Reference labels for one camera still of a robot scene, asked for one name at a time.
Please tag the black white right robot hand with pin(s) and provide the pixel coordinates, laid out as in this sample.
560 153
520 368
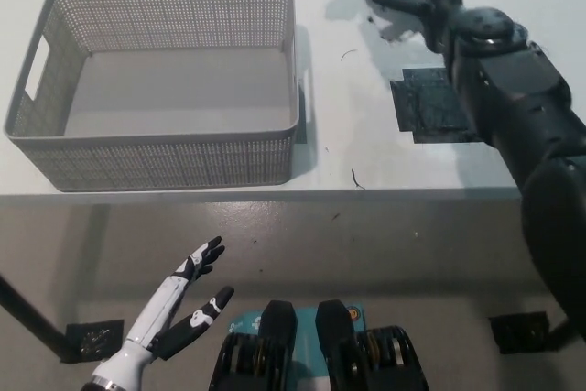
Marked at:
435 2

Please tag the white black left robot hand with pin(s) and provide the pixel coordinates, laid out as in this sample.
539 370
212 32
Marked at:
153 318

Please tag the large black tape patch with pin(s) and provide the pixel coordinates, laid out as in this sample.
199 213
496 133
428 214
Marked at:
426 107

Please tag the black table leg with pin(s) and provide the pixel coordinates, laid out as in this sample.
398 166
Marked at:
562 332
32 318

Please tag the black teal robot body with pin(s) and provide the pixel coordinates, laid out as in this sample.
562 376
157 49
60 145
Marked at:
281 345

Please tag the grey perforated plastic basket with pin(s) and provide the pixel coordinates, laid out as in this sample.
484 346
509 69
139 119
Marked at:
174 157

